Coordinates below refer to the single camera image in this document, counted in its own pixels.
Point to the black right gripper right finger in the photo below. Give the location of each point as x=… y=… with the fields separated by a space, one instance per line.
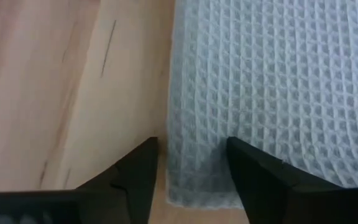
x=259 y=180

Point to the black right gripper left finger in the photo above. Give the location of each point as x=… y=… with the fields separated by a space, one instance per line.
x=138 y=168

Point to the grey waffle towel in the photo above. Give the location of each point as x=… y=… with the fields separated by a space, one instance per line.
x=259 y=77

